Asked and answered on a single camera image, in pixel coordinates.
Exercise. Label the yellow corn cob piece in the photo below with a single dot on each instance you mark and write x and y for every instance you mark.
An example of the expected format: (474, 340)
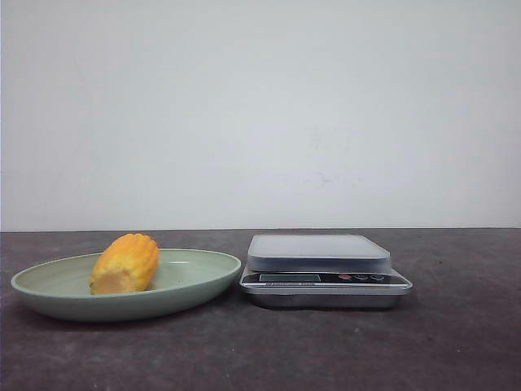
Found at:
(127, 265)

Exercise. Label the silver digital kitchen scale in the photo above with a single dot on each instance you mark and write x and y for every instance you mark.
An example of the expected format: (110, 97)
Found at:
(321, 271)

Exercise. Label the light green oval plate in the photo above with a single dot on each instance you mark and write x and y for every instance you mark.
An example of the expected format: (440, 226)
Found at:
(183, 279)

